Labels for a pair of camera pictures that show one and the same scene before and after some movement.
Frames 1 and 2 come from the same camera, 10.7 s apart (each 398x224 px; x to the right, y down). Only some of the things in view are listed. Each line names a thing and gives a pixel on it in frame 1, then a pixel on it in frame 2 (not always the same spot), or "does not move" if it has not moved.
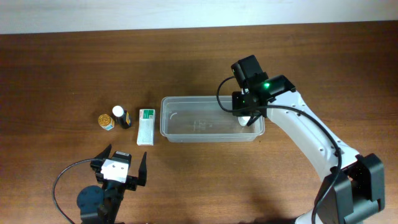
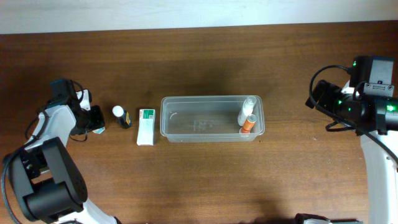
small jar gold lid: [106, 122] -> [99, 130]
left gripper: [132, 181] -> [99, 121]
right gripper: [236, 97] -> [331, 92]
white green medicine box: [146, 128] does not move
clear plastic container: [199, 119] does not move
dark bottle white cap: [122, 117] does not move
